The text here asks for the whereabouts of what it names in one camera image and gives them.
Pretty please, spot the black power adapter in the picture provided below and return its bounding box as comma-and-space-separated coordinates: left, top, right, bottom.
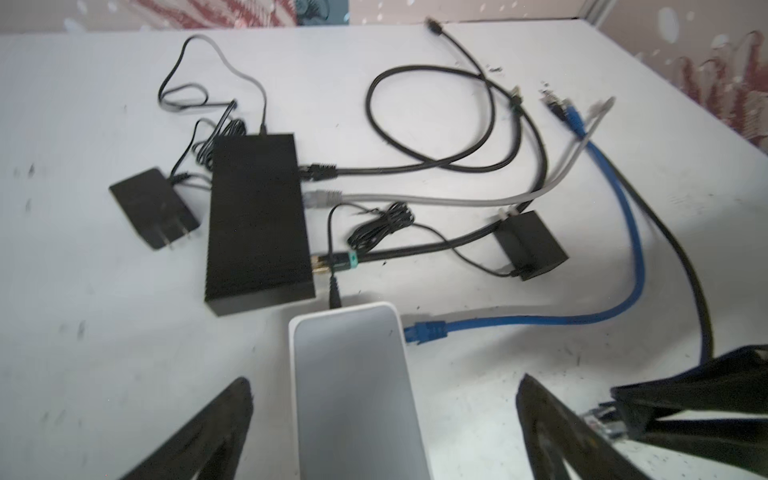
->
109, 168, 200, 250

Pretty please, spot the blue ethernet cable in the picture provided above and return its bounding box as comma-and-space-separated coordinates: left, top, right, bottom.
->
403, 103, 648, 347

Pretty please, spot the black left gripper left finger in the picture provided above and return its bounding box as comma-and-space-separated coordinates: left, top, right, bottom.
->
124, 377, 253, 479

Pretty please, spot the short black cable with plug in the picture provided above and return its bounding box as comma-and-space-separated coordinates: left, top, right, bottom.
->
326, 201, 523, 311

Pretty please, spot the small black adapter block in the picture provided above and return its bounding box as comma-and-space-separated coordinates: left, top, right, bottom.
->
494, 211, 569, 281

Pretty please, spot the grey ethernet cable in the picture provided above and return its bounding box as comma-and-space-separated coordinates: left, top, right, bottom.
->
302, 95, 617, 210

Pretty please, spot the black network switch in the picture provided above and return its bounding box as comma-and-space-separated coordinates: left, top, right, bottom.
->
205, 134, 315, 316

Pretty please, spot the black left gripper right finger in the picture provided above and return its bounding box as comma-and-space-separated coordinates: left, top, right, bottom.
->
516, 375, 648, 479

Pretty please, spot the black ethernet cable long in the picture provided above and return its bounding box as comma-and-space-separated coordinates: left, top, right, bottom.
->
539, 89, 715, 366

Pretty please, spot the thin black power cord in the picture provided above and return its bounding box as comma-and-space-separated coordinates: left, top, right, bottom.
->
157, 33, 269, 184

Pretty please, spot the white grey flat device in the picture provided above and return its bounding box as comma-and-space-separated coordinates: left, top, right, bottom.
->
289, 302, 432, 479

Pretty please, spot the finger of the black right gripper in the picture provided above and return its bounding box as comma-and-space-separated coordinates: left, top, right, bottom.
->
629, 418, 767, 478
611, 345, 767, 419

